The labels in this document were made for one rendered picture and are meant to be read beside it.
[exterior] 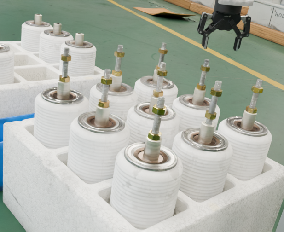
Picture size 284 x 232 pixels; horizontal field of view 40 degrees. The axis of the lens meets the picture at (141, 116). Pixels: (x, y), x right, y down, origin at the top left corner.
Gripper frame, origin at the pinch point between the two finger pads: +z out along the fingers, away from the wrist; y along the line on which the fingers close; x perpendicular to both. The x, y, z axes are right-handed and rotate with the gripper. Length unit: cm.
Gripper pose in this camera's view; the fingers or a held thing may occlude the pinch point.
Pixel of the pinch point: (220, 47)
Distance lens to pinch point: 117.6
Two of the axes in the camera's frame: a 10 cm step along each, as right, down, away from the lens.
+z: -0.8, 8.6, 5.1
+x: 0.5, 5.1, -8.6
